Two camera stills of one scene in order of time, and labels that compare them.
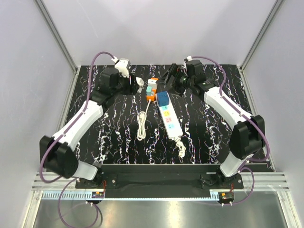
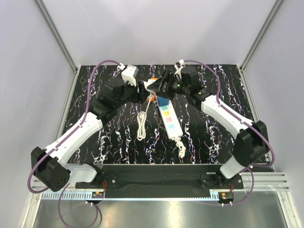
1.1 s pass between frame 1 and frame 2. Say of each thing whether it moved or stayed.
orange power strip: stayed
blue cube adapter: stayed
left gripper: moved
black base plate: stayed
